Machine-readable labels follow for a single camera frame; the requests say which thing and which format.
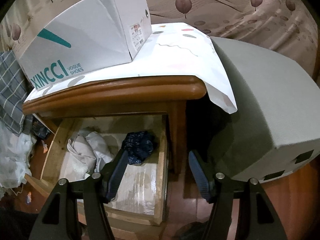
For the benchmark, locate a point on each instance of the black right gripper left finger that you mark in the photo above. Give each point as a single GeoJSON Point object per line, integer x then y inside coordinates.
{"type": "Point", "coordinates": [112, 174]}

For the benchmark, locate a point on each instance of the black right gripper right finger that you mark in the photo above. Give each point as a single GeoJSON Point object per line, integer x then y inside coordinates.
{"type": "Point", "coordinates": [203, 171]}

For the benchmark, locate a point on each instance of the pale grey small garment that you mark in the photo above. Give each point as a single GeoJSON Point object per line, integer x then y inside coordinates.
{"type": "Point", "coordinates": [100, 150]}

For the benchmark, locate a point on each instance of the beige grey garment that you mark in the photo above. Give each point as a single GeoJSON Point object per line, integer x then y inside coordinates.
{"type": "Point", "coordinates": [81, 161]}

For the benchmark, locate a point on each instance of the wooden nightstand drawer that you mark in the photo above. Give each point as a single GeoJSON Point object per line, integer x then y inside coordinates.
{"type": "Point", "coordinates": [133, 193]}

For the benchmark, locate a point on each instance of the dark blue sparkly garment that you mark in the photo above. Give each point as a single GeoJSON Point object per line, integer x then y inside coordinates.
{"type": "Point", "coordinates": [139, 146]}

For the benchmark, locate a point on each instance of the dark blue snack bag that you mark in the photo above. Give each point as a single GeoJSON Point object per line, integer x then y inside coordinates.
{"type": "Point", "coordinates": [39, 130]}

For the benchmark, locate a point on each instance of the orange blue wrapper on floor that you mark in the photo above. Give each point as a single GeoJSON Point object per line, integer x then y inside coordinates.
{"type": "Point", "coordinates": [29, 198]}

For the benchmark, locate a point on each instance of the brown wooden nightstand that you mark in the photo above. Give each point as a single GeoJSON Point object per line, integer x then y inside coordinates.
{"type": "Point", "coordinates": [164, 95]}

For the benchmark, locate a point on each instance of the white leaf-print sheet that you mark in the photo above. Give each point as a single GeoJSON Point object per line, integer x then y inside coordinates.
{"type": "Point", "coordinates": [14, 158]}

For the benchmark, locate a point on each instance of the grey plaid blanket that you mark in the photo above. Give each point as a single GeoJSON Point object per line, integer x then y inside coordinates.
{"type": "Point", "coordinates": [14, 91]}

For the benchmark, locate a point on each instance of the white patterned table cover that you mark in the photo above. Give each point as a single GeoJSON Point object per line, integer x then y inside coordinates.
{"type": "Point", "coordinates": [173, 49]}

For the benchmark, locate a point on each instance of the white XINCCI shoe box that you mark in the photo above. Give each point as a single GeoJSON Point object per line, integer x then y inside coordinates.
{"type": "Point", "coordinates": [87, 36]}

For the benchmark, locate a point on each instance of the leaf-pattern curtain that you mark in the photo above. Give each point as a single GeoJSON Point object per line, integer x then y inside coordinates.
{"type": "Point", "coordinates": [283, 26]}

